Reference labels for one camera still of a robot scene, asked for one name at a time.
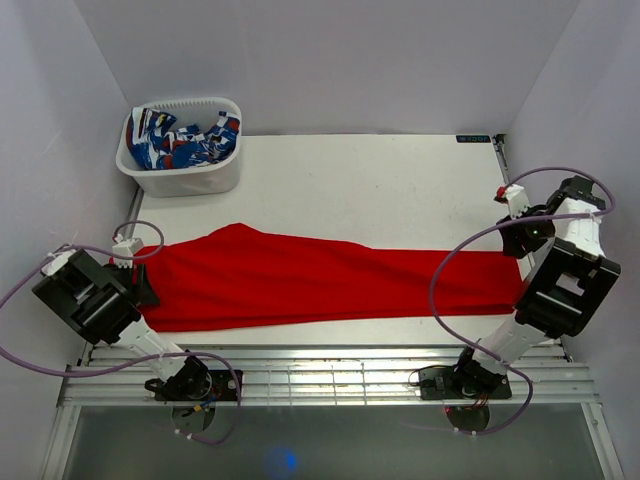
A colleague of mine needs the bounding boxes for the blue white patterned garment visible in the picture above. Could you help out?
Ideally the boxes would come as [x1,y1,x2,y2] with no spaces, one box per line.
[125,107,241,170]

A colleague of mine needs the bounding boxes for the aluminium frame rail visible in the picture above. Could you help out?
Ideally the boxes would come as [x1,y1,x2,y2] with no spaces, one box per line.
[58,343,600,407]

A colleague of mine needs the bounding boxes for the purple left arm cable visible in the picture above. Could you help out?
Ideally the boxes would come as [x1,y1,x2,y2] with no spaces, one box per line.
[0,219,244,446]

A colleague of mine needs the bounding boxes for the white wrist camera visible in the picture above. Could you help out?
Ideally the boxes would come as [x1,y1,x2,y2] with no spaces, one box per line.
[494,184,531,219]
[112,234,144,268]

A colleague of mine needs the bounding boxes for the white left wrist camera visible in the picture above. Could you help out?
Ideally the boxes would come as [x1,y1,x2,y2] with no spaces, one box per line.
[112,234,144,268]

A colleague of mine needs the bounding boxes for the small black table label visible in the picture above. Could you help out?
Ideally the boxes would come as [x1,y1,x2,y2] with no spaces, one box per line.
[455,134,492,143]

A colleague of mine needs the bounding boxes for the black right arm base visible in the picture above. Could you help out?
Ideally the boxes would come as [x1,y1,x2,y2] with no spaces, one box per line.
[418,365,512,400]

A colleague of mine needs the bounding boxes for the red trousers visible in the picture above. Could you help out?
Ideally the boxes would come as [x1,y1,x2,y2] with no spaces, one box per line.
[139,224,521,333]

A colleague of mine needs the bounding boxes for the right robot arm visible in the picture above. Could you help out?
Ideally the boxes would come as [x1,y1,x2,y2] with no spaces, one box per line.
[451,175,621,397]

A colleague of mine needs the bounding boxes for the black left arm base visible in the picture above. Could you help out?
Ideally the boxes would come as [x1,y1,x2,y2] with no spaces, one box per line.
[144,369,244,403]

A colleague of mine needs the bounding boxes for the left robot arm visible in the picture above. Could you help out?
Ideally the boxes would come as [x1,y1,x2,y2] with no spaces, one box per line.
[32,249,212,401]

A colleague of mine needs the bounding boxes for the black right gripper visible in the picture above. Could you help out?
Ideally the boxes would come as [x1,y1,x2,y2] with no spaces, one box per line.
[495,202,556,259]

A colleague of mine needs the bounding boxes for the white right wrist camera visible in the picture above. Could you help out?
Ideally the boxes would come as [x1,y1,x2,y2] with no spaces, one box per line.
[494,184,531,219]

